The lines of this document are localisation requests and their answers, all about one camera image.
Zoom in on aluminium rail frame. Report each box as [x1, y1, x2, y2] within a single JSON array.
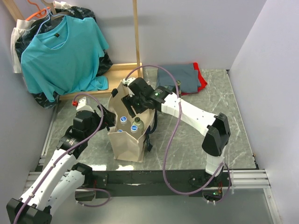
[[13, 102, 283, 224]]

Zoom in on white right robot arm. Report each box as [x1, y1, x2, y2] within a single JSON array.
[[121, 77, 230, 186]]

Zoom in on wooden rack left post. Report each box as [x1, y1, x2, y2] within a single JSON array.
[[2, 0, 24, 21]]

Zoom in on dark patterned shirt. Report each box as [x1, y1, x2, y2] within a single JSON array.
[[14, 6, 114, 109]]

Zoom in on wooden rack post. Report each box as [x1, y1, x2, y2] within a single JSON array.
[[132, 0, 141, 67], [2, 0, 24, 21]]

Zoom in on wooden clothes hanger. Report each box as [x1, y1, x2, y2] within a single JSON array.
[[40, 0, 69, 20]]

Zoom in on turquoise t-shirt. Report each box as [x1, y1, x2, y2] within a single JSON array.
[[21, 16, 109, 102]]

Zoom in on wooden rack base tray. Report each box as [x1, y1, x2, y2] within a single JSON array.
[[59, 63, 143, 101]]

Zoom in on red folded garment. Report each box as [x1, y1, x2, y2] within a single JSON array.
[[181, 62, 207, 95]]

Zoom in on grey folded garment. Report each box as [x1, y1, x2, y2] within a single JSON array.
[[157, 63, 201, 93]]

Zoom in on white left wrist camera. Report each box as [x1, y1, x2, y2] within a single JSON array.
[[72, 97, 93, 112]]

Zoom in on light blue wire hanger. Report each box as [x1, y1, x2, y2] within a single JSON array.
[[35, 9, 53, 38]]

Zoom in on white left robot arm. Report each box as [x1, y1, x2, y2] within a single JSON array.
[[6, 107, 116, 224]]

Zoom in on green glass bottle yellow label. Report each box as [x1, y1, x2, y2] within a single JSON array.
[[176, 80, 181, 94]]

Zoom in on orange clothes hanger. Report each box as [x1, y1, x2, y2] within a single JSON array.
[[26, 0, 50, 21]]

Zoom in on beige canvas tote bag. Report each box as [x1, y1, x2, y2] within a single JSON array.
[[108, 83, 146, 162]]

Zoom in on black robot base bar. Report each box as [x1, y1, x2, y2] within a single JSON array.
[[65, 169, 234, 201]]

